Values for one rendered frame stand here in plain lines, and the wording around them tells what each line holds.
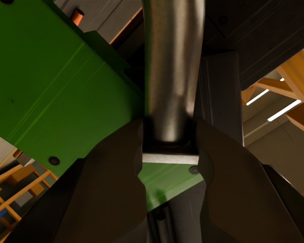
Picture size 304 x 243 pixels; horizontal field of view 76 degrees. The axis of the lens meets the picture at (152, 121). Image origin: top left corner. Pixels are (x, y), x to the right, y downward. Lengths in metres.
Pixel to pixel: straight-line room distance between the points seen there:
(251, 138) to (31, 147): 7.54
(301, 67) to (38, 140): 0.93
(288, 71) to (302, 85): 0.08
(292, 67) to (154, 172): 0.85
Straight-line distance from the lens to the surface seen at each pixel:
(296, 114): 0.72
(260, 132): 7.65
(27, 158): 0.40
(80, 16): 0.57
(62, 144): 0.18
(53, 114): 0.17
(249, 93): 4.28
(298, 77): 0.98
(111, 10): 0.70
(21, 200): 6.05
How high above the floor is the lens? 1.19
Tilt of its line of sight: 5 degrees up
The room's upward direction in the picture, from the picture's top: 139 degrees clockwise
